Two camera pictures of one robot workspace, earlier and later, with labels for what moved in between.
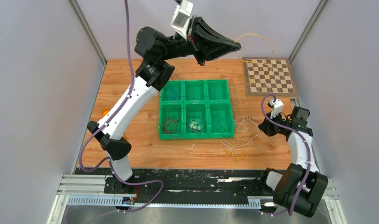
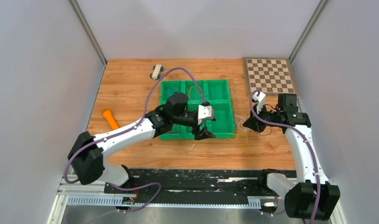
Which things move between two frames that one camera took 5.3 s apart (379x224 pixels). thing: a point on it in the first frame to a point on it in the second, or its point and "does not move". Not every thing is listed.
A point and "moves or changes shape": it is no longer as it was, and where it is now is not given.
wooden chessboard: [264, 76] does not move
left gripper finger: [210, 42] to [213, 119]
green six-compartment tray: [196, 109] does not move
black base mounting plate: [215, 184] does not move
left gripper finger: [213, 50] to [203, 134]
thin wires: [260, 36] moves or changes shape
